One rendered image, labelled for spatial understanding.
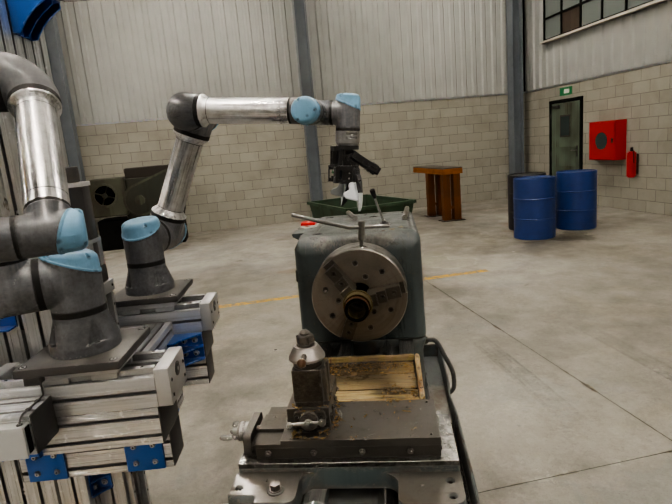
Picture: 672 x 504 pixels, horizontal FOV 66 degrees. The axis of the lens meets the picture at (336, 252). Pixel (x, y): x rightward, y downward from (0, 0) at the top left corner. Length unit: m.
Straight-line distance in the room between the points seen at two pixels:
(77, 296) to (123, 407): 0.27
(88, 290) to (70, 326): 0.09
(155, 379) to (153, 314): 0.52
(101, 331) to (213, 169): 10.34
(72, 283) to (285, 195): 10.47
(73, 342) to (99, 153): 10.62
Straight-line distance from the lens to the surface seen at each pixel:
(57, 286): 1.25
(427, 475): 1.15
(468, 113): 12.75
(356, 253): 1.66
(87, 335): 1.27
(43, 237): 0.99
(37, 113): 1.17
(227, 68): 11.69
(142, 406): 1.29
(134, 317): 1.76
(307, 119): 1.49
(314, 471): 1.18
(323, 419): 1.14
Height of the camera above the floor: 1.56
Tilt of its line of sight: 11 degrees down
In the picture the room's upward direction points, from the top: 5 degrees counter-clockwise
